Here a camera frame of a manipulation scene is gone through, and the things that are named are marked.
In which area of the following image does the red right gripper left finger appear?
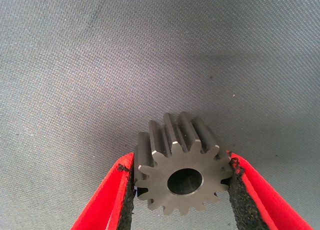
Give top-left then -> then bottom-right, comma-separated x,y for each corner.
70,151 -> 138,230

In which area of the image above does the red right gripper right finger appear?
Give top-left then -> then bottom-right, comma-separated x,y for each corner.
224,149 -> 315,230

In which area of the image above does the small dark steel gear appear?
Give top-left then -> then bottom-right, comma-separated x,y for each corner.
133,111 -> 233,217

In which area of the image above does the dark grey table cloth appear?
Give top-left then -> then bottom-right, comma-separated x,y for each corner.
0,0 -> 320,230

